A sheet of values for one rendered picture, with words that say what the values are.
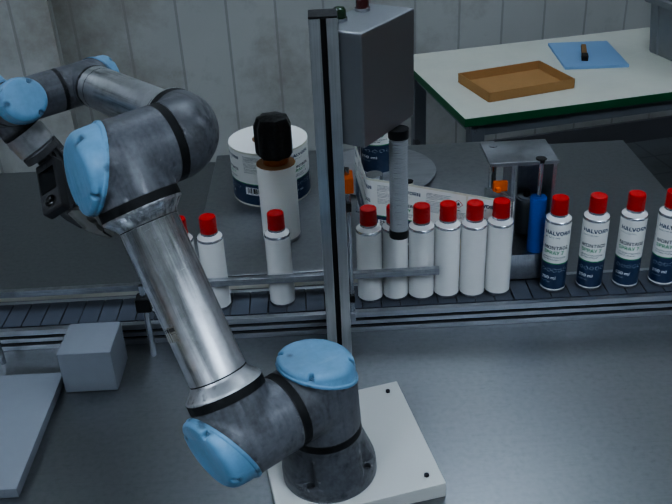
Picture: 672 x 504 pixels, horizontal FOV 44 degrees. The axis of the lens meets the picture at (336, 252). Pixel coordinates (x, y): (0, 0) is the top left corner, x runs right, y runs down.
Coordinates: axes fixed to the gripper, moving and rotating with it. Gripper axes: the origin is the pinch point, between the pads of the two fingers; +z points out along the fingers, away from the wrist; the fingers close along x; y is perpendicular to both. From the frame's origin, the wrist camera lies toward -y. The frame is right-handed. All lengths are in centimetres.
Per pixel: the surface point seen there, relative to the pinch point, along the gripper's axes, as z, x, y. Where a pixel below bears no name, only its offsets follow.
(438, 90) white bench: 65, -60, 147
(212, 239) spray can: 11.9, -16.6, -0.9
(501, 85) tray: 76, -80, 148
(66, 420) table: 17.3, 16.8, -26.8
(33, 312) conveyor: 6.5, 25.6, 1.6
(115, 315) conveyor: 15.2, 10.4, -1.1
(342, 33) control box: -12, -61, -15
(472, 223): 37, -61, 0
